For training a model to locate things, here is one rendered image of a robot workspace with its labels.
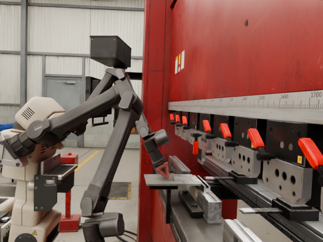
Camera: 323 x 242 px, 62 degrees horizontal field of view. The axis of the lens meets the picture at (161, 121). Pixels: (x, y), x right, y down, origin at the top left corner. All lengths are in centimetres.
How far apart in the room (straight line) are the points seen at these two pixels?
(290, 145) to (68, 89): 834
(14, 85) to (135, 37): 398
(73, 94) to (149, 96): 664
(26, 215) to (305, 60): 123
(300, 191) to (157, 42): 183
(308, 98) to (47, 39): 886
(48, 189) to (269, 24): 106
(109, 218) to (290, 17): 73
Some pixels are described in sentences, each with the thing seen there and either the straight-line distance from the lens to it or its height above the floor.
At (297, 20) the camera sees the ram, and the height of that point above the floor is 155.
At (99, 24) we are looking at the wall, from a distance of 890.
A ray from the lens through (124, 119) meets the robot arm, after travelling 96.
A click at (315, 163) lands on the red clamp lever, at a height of 128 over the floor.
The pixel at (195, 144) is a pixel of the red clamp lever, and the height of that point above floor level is 120.
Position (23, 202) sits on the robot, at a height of 90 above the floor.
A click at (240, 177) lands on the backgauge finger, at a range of 144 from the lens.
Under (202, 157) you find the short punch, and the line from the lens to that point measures 135.
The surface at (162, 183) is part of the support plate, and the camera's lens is 131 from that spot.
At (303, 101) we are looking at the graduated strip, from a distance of 60.
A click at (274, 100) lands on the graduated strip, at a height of 139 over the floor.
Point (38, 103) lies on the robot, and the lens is 130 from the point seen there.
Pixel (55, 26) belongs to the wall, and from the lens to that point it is 923.
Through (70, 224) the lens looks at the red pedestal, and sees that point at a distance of 320.
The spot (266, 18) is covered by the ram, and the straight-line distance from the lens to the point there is 78.
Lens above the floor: 136
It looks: 3 degrees down
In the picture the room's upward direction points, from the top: 2 degrees clockwise
